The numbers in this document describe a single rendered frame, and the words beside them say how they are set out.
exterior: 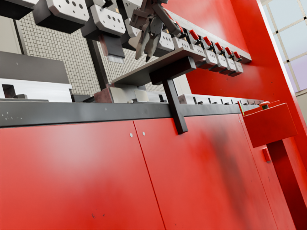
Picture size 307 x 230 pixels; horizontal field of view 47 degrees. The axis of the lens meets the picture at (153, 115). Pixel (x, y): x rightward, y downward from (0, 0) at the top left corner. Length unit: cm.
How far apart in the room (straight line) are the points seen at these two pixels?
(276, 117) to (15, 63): 108
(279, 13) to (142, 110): 467
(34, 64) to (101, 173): 104
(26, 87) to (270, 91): 260
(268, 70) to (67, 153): 269
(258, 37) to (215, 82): 55
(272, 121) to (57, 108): 84
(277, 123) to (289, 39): 412
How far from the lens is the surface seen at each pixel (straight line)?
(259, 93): 323
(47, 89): 88
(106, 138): 78
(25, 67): 165
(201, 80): 339
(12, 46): 341
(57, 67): 179
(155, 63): 105
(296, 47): 536
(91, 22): 120
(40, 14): 106
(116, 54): 123
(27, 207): 59
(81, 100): 130
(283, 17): 547
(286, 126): 133
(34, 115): 65
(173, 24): 111
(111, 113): 82
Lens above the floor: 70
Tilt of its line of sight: 8 degrees up
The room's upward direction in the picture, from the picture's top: 17 degrees counter-clockwise
